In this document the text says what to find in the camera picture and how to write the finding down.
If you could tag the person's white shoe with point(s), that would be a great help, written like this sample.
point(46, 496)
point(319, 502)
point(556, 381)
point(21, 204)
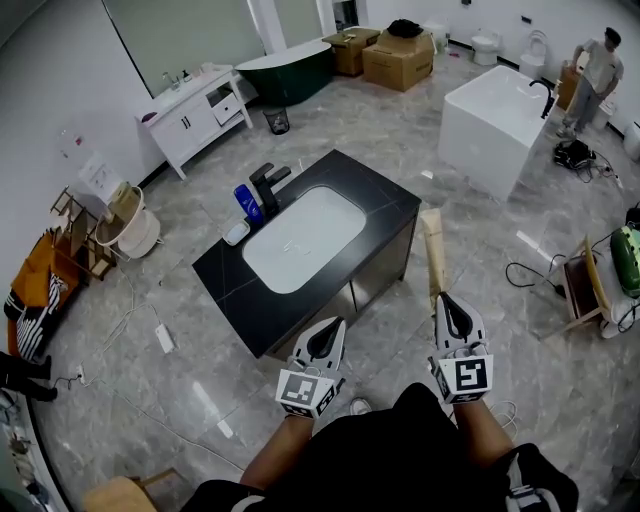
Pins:
point(360, 406)

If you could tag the black bathtub faucet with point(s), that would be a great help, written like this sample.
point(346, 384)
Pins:
point(547, 97)

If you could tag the white power strip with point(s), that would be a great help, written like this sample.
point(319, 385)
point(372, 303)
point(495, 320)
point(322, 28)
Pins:
point(165, 338)

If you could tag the black bag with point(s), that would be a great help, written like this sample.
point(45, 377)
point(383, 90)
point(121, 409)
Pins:
point(406, 27)

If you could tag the black sink faucet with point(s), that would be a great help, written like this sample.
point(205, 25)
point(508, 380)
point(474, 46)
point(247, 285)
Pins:
point(267, 187)

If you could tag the beige laundry basket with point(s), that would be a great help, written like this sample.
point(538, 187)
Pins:
point(135, 230)

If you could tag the black white striped cloth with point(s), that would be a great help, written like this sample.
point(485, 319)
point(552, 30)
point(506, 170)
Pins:
point(35, 325)

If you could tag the brown wooden box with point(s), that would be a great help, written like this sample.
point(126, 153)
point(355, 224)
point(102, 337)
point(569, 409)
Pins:
point(567, 87)

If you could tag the white sink basin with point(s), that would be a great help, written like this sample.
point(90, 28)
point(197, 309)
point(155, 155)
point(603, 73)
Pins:
point(305, 240)

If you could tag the large cardboard box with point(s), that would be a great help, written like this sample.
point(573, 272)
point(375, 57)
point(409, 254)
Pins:
point(397, 62)

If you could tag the black sink counter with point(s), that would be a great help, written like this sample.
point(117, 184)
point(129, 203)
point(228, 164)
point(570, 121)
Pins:
point(345, 177)

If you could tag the wooden frame chair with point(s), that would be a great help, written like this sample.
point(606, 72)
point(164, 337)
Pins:
point(582, 295)

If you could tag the person's black clothing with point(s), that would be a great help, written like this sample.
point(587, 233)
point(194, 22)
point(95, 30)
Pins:
point(390, 460)

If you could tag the wooden folding rack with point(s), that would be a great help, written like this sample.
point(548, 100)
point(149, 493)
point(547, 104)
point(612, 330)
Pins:
point(82, 235)

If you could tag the orange sofa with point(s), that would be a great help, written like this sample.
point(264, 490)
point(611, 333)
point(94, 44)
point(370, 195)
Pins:
point(35, 272)

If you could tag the large wall mirror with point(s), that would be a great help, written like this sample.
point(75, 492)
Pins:
point(185, 35)

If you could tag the dark green bathtub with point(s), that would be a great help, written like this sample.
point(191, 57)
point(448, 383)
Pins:
point(287, 75)

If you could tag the white vanity cabinet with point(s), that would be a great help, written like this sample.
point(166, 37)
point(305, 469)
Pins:
point(192, 122)

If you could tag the white rectangular bathtub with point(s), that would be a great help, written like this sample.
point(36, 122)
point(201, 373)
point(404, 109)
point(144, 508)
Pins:
point(480, 125)

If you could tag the white soap dish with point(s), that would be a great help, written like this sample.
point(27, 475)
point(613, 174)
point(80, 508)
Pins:
point(236, 233)

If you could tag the light wooden plank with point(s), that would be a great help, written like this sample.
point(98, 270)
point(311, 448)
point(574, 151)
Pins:
point(434, 250)

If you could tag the blue toiletry item bottle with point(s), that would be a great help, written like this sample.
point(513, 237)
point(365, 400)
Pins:
point(248, 204)

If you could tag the black stand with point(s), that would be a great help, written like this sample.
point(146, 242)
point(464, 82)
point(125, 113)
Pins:
point(25, 377)

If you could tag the green striped object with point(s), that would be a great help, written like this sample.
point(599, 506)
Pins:
point(626, 260)

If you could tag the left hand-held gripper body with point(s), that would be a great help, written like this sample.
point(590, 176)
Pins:
point(300, 391)

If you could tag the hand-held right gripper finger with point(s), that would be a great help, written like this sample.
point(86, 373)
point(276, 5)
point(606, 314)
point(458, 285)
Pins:
point(441, 325)
point(477, 327)

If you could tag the wooden stool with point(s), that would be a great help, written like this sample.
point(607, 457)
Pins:
point(117, 495)

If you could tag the small cardboard box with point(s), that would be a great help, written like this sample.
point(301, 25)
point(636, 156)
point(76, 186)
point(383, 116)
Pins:
point(350, 50)

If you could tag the white wall paper dispenser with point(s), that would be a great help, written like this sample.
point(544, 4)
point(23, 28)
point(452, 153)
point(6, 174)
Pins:
point(97, 175)

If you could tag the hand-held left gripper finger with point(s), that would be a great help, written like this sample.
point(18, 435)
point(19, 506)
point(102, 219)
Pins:
point(340, 347)
point(303, 346)

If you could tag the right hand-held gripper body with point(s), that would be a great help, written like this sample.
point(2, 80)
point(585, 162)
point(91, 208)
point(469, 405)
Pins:
point(467, 375)

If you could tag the person's right forearm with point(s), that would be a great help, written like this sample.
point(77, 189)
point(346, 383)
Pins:
point(482, 435)

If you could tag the white toilet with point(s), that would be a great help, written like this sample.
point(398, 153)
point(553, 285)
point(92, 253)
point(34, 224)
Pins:
point(534, 57)
point(486, 47)

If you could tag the person's left forearm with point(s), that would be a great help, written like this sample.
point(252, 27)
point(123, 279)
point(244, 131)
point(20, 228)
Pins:
point(277, 450)

